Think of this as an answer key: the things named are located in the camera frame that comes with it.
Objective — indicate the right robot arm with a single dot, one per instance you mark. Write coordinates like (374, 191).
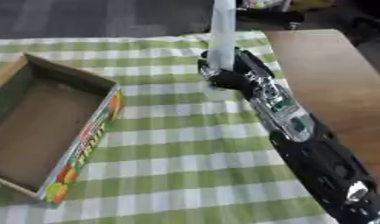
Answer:
(310, 145)

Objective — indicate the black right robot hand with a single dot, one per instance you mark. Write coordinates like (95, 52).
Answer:
(233, 78)

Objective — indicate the open cardboard box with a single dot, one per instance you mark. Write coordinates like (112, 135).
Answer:
(45, 125)

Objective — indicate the tall white bottle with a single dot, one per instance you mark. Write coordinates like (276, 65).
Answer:
(222, 32)

